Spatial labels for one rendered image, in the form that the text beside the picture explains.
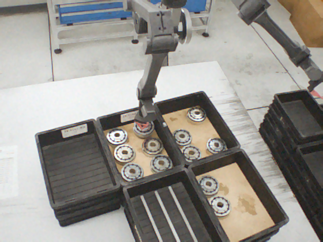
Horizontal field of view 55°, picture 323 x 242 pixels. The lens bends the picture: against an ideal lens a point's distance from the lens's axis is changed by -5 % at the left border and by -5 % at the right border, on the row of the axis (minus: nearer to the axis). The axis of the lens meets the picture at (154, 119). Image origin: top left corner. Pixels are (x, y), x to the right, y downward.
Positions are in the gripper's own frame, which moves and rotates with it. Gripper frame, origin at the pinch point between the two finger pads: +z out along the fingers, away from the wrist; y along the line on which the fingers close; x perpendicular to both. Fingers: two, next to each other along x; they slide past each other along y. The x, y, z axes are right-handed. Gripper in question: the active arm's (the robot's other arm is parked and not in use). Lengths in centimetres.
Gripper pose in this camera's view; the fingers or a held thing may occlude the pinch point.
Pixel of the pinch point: (143, 124)
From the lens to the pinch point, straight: 161.4
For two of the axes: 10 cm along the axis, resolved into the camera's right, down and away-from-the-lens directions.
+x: -9.2, -3.3, 2.0
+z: -0.5, 6.2, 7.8
